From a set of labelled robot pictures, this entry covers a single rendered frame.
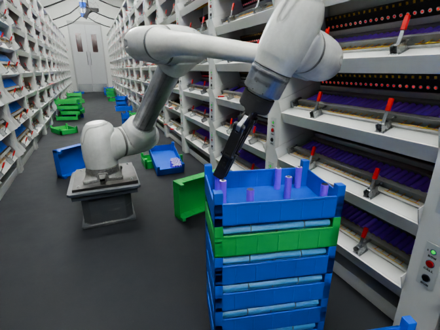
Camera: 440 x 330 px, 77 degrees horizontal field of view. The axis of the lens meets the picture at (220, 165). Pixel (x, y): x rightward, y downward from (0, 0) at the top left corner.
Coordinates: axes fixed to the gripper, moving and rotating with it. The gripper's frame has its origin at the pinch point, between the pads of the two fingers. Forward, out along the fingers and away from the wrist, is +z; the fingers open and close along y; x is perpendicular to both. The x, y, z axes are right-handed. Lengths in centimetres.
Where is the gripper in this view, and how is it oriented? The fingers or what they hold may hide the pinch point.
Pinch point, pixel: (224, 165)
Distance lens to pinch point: 72.8
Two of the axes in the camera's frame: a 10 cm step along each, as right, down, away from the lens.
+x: 8.5, 5.0, -1.7
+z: -3.9, 8.1, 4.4
